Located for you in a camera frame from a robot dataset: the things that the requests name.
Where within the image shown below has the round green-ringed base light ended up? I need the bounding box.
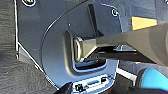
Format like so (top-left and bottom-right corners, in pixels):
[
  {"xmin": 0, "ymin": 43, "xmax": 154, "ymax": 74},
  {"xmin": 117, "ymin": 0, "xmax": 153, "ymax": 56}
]
[
  {"xmin": 111, "ymin": 8, "xmax": 120, "ymax": 18},
  {"xmin": 21, "ymin": 0, "xmax": 36, "ymax": 7}
]

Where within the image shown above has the thin black base cable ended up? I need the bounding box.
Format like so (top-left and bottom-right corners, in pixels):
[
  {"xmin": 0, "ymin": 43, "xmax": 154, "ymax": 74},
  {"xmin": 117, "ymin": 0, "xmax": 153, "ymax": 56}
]
[{"xmin": 40, "ymin": 0, "xmax": 92, "ymax": 86}]

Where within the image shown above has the thick grey robot torso limb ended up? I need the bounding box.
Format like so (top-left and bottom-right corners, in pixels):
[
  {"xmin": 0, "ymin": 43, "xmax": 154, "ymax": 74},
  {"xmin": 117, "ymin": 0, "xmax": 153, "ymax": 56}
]
[{"xmin": 73, "ymin": 22, "xmax": 168, "ymax": 68}]

